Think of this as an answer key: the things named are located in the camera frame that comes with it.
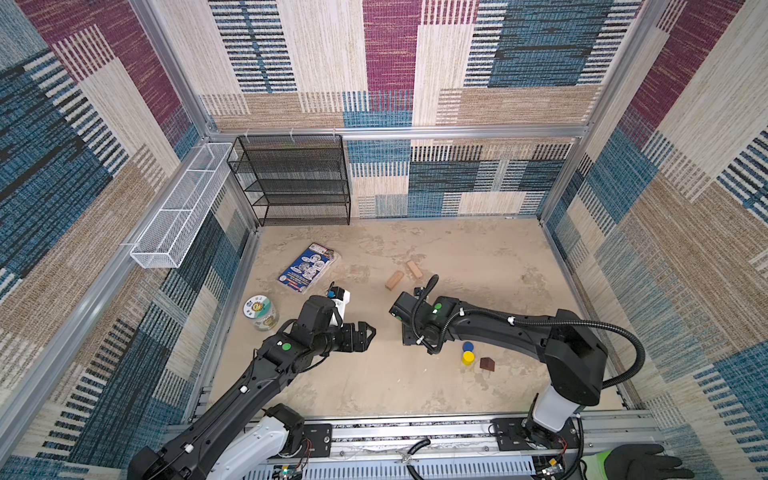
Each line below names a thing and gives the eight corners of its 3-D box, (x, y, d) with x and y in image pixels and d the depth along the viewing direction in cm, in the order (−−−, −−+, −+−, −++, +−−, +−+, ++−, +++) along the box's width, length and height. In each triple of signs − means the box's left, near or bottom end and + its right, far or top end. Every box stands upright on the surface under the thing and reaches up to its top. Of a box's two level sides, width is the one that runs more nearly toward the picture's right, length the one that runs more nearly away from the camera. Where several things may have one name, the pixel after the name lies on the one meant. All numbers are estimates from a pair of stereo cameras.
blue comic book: (278, 280, 105) (275, 276, 103) (314, 244, 115) (313, 239, 113) (304, 296, 101) (302, 292, 99) (340, 257, 111) (339, 253, 109)
